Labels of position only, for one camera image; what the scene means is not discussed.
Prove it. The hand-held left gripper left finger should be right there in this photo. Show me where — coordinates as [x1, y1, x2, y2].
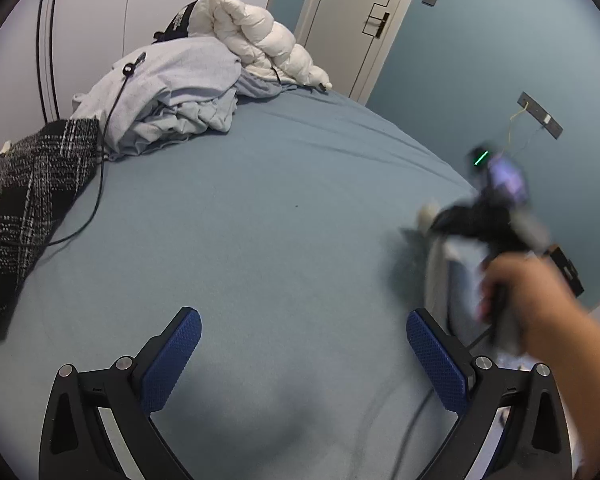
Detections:
[39, 306, 202, 480]

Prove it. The grey wall socket plate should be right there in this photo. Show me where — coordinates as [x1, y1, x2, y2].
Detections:
[517, 91, 564, 140]

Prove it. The black cable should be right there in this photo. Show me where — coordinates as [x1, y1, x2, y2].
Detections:
[0, 51, 148, 251]

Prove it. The white puffy duvet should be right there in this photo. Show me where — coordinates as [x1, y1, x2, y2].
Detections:
[187, 0, 332, 92]

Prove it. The light blue crumpled blanket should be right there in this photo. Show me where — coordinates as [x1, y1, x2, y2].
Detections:
[71, 35, 283, 161]

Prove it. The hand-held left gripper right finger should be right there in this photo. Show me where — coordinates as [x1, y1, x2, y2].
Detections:
[406, 308, 573, 480]

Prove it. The black white tweed cloth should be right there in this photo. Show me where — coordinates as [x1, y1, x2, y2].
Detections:
[0, 119, 101, 336]

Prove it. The black box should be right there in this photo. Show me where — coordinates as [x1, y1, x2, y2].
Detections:
[547, 246, 585, 297]

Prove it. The yellow wire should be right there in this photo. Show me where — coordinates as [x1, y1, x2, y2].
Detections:
[502, 101, 529, 153]

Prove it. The person's right hand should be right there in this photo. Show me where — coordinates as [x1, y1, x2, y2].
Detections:
[475, 252, 581, 356]

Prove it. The light blue towel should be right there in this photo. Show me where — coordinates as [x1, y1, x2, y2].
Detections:
[417, 202, 486, 333]

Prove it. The black door handle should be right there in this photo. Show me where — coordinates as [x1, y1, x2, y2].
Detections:
[364, 4, 391, 38]

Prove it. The white door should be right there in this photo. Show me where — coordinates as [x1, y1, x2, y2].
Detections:
[295, 0, 431, 103]

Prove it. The black backpack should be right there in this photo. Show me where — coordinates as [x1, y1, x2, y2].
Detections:
[154, 2, 197, 43]

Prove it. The person's right forearm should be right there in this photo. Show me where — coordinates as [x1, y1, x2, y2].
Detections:
[522, 300, 600, 480]

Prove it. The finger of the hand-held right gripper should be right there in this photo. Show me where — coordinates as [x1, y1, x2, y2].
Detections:
[430, 205, 473, 237]

